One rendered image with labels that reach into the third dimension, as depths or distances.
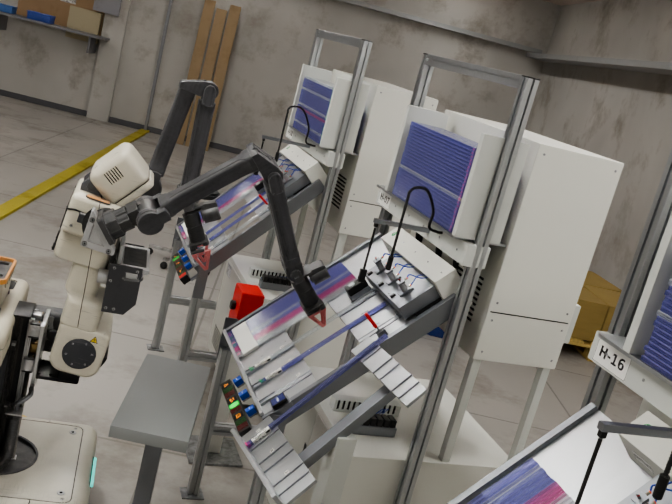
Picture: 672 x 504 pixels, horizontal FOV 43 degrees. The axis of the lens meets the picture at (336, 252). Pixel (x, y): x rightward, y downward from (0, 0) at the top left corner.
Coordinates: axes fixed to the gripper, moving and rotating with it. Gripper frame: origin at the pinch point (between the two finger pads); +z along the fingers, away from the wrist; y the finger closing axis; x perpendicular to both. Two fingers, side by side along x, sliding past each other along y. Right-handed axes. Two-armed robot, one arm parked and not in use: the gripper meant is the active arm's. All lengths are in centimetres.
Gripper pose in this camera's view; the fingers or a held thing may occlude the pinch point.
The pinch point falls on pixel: (322, 323)
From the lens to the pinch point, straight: 290.0
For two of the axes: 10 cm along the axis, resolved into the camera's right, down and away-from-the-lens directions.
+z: 4.2, 8.2, 3.9
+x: -8.6, 5.0, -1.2
